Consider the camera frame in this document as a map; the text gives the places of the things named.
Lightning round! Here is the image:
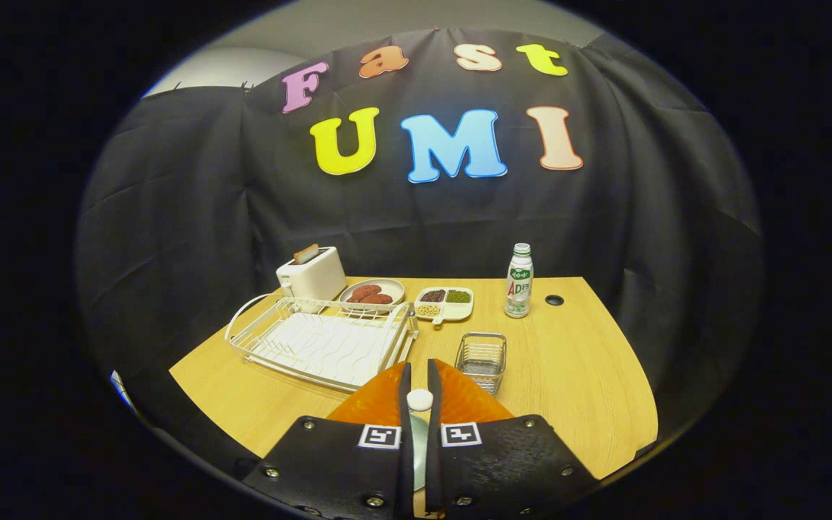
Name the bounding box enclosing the white divided tray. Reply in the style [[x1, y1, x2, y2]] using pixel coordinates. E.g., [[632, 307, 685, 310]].
[[414, 287, 475, 326]]

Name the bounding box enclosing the metal wire basket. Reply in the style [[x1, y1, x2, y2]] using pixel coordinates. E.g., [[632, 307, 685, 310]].
[[454, 332, 508, 396]]

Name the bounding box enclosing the white wire dish rack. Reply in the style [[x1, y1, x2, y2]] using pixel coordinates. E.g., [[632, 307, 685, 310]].
[[225, 292, 420, 393]]

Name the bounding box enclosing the white drink bottle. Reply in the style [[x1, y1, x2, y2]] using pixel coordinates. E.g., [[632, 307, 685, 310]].
[[504, 243, 534, 319]]

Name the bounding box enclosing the beige round plate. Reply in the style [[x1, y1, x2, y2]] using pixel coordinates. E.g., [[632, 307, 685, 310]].
[[339, 279, 406, 314]]

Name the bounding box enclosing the black backdrop cloth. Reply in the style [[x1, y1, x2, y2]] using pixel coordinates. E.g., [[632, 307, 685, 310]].
[[73, 25, 763, 449]]

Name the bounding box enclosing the white ribbed drip tray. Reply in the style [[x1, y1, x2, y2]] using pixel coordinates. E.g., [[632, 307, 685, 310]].
[[253, 312, 399, 387]]

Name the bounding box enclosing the blue checked handle spoon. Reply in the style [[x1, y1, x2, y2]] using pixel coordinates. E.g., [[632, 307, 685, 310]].
[[406, 389, 435, 427]]

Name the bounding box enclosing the white toaster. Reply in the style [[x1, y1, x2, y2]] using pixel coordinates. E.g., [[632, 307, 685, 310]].
[[276, 246, 347, 303]]

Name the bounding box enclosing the pale green plate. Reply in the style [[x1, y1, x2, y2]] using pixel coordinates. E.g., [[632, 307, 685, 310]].
[[409, 415, 429, 492]]

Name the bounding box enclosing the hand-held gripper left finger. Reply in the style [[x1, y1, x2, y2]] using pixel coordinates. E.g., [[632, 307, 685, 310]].
[[243, 363, 415, 519]]

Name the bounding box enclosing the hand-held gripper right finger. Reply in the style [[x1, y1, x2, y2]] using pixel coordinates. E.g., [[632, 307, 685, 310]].
[[427, 359, 601, 518]]

